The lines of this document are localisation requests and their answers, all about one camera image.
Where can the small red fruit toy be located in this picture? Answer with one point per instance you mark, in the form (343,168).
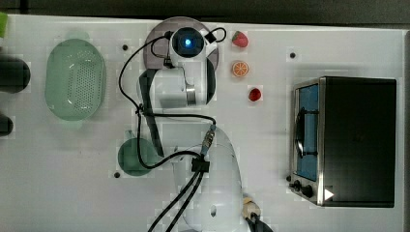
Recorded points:
(255,95)

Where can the green object at edge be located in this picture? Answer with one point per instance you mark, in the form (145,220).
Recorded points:
(3,24)

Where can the green cup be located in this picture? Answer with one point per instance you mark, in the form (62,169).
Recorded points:
(128,158)

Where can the black cylinder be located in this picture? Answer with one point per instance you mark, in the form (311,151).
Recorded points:
(14,74)
(6,125)

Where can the black cylinder upper left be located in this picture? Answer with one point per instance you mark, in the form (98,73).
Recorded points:
(14,74)

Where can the black connector with cable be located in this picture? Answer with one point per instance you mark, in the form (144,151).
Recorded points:
(211,38)

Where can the green perforated colander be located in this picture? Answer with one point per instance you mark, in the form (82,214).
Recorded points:
(75,78)

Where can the red strawberry toy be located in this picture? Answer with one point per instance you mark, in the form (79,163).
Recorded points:
(240,39)

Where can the black cylinder lower left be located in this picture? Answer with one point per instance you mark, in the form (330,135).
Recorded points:
(6,125)

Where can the purple round plate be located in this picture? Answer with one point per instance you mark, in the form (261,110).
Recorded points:
(153,54)

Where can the orange slice toy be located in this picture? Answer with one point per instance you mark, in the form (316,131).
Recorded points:
(240,68)

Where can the black toaster oven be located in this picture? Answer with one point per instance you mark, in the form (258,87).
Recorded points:
(343,141)

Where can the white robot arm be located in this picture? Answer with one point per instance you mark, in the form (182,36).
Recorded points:
(207,179)

